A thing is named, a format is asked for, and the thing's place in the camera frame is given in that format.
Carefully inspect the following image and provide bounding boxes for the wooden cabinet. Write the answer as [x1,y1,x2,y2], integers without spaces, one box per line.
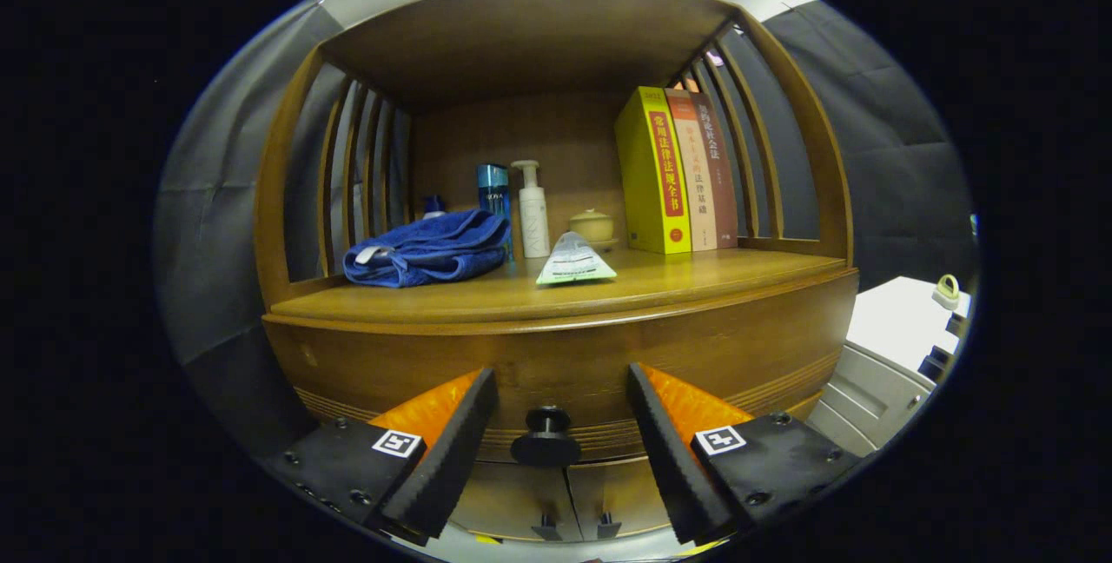
[252,0,861,544]

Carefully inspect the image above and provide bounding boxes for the orange and beige book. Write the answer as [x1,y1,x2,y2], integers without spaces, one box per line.
[665,89,718,252]

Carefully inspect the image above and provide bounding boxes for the wooden cabinet door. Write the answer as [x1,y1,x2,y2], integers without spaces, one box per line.
[447,463,583,542]
[565,454,683,540]

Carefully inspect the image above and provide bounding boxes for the wooden countertop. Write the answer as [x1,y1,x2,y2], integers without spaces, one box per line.
[263,248,857,327]

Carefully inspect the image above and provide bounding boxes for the white pump bottle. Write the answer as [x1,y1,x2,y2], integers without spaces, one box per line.
[511,160,552,259]

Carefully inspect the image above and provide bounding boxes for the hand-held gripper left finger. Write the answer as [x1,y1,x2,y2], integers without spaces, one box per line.
[261,367,500,546]

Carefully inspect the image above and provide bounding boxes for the thick yellow book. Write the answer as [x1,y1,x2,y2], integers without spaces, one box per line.
[614,86,692,255]

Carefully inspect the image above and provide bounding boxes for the clear blue bottle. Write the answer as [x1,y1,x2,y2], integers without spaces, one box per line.
[476,163,512,221]

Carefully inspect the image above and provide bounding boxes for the brown book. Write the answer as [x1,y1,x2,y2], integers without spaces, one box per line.
[689,91,739,249]

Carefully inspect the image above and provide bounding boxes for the lidded beige tea bowl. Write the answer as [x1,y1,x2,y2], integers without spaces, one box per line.
[569,208,619,251]

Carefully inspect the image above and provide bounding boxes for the white squeeze tube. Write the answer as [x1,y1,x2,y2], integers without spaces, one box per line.
[535,231,618,287]

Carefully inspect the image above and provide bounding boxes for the folded blue towel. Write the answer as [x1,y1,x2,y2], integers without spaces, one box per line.
[343,209,512,289]

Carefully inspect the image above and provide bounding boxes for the white side cabinet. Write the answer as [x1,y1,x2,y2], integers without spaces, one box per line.
[804,275,972,460]

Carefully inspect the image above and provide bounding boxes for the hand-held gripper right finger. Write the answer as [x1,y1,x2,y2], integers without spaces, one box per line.
[626,362,863,546]

